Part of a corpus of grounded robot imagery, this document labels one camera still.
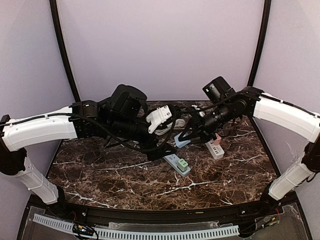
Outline white cable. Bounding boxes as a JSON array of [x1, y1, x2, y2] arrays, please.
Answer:
[[154, 118, 187, 136]]

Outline light blue cube charger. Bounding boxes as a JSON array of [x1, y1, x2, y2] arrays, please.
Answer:
[[174, 135, 191, 149]]

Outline light blue power strip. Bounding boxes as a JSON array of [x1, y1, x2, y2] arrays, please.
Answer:
[[163, 154, 191, 177]]

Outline pink cube charger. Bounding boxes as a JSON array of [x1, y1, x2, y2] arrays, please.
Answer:
[[212, 133, 222, 146]]

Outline white power strip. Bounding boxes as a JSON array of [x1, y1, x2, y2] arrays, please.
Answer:
[[205, 141, 225, 160]]

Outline green cube charger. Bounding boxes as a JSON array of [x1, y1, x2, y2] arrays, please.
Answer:
[[177, 158, 189, 172]]

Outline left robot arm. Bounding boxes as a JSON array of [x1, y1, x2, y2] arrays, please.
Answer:
[[0, 98, 178, 206]]

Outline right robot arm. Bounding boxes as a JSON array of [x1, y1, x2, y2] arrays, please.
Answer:
[[175, 83, 320, 204]]

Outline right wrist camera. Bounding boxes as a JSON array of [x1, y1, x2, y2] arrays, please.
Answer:
[[202, 76, 236, 103]]

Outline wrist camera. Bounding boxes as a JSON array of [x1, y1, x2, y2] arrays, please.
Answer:
[[110, 84, 148, 118], [202, 76, 236, 103]]

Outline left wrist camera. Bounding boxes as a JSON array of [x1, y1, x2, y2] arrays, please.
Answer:
[[110, 84, 148, 118]]

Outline black front rail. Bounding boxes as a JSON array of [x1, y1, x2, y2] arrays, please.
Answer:
[[24, 192, 298, 226]]

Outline white slotted cable duct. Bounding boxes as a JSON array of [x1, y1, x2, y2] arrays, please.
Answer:
[[32, 213, 240, 240]]

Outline right black frame post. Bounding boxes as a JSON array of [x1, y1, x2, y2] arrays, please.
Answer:
[[247, 0, 272, 87]]

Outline black frame post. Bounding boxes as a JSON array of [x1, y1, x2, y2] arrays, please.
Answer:
[[247, 0, 272, 87], [49, 0, 81, 102]]

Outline left black frame post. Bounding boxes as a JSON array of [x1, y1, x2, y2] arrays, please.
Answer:
[[49, 0, 81, 102]]

